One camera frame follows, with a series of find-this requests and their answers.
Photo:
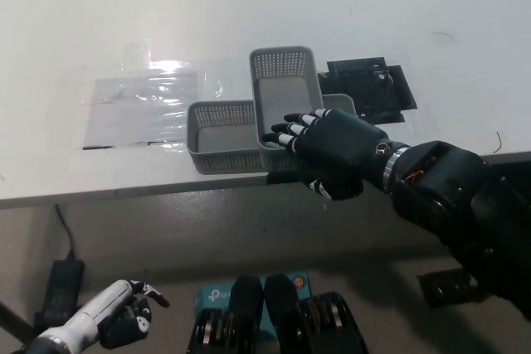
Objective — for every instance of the teal router box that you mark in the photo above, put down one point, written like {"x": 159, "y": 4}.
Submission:
{"x": 213, "y": 298}

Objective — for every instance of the black floor outlet plate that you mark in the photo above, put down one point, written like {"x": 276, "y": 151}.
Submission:
{"x": 444, "y": 287}

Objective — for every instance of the black slanted rod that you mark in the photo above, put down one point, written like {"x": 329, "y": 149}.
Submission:
{"x": 16, "y": 323}

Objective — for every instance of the short grey perforated basket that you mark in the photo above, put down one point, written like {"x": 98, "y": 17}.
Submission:
{"x": 282, "y": 88}

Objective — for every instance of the clear plastic sheet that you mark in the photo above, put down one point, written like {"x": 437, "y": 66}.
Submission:
{"x": 141, "y": 109}

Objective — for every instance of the black power adapter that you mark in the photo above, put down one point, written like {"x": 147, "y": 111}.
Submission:
{"x": 64, "y": 287}

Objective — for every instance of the thin black tape marks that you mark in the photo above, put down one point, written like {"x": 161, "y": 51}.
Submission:
{"x": 97, "y": 147}

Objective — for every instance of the small black tape strip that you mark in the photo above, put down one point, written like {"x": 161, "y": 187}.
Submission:
{"x": 282, "y": 177}

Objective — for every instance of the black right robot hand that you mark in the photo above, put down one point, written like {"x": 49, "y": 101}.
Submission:
{"x": 344, "y": 146}

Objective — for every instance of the long grey perforated basket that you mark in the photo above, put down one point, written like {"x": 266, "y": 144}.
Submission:
{"x": 215, "y": 138}

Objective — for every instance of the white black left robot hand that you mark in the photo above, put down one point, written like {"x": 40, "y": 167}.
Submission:
{"x": 99, "y": 312}

